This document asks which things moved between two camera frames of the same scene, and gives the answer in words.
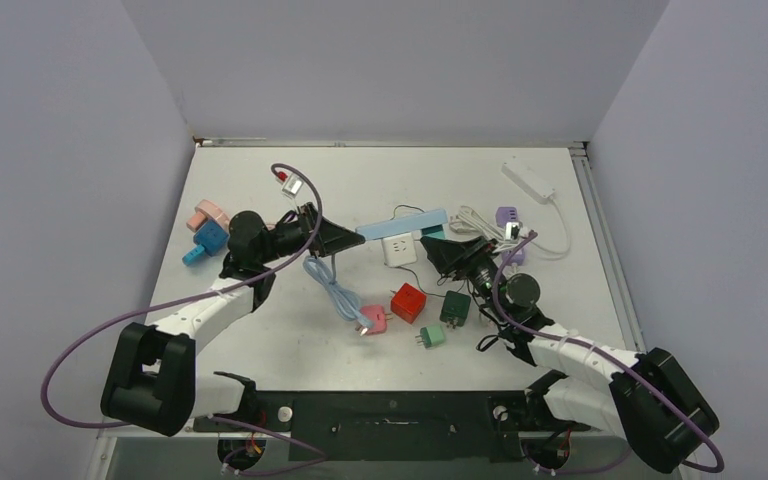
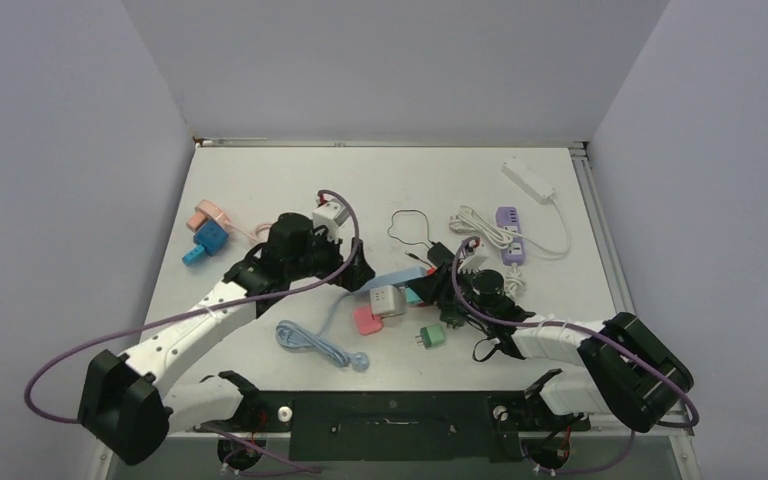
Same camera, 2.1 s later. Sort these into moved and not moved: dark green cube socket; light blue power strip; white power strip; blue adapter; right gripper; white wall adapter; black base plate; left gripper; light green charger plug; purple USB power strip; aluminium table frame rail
Moved: white wall adapter; right gripper; light blue power strip; left gripper
Not moved: light green charger plug; blue adapter; aluminium table frame rail; purple USB power strip; dark green cube socket; black base plate; white power strip
